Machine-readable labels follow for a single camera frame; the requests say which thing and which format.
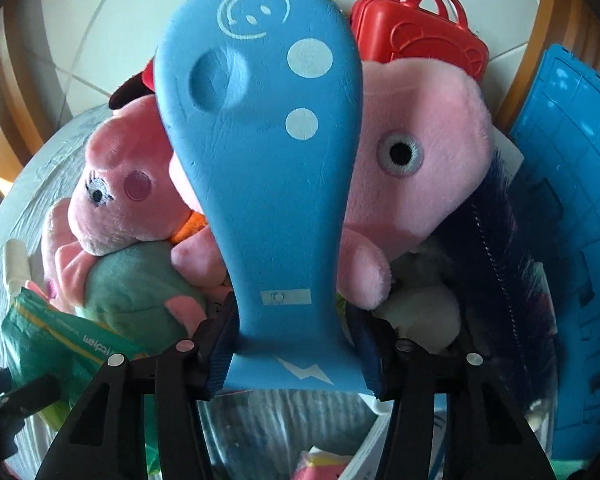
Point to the blue plastic crate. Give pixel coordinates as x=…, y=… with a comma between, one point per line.
x=570, y=210

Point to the red toy suitcase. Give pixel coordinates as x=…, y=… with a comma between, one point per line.
x=415, y=35

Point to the white paper box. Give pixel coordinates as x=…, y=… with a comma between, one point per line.
x=370, y=450

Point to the pink pig plush with eyelashes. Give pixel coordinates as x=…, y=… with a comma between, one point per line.
x=110, y=210

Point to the green tissue packet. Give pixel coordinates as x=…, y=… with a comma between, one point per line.
x=55, y=330

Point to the white plush toy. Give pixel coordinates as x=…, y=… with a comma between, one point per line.
x=420, y=310

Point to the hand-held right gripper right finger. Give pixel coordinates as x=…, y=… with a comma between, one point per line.
x=367, y=355

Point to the large pink pig plush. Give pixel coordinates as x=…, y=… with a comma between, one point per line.
x=430, y=110

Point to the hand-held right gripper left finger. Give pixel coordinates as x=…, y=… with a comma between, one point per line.
x=220, y=355

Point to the white tube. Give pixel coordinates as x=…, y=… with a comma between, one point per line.
x=16, y=265

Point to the pink yellow packet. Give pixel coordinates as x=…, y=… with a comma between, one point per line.
x=320, y=467

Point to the blue foam paddle board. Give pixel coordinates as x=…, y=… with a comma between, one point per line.
x=265, y=185

